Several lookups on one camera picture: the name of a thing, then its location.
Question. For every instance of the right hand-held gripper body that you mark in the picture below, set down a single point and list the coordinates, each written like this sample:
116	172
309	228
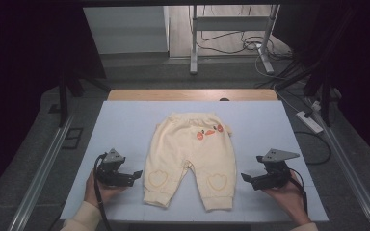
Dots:
274	170

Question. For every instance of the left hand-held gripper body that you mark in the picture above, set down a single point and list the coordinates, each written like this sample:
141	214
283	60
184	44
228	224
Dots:
110	166

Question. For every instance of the cream baby pants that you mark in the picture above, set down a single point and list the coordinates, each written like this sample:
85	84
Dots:
189	160

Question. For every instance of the person's left hand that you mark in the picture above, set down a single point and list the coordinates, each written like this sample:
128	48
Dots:
104	194

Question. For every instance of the person's right hand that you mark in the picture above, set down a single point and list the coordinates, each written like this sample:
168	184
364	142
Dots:
287	199

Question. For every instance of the black floor plate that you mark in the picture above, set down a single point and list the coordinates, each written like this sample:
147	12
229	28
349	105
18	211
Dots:
73	138

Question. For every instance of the white power strip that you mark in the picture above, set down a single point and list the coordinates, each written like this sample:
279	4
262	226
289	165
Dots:
309	122

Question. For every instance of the black stand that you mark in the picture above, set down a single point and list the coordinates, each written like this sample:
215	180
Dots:
326	102
63	96

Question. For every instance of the white panel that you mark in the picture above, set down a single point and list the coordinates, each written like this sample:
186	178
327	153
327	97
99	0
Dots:
125	29

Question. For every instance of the white metal stand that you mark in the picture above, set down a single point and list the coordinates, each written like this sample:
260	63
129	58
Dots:
231	23

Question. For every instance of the aluminium rail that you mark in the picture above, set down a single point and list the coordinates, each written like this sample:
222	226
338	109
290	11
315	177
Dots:
350	173
40	174

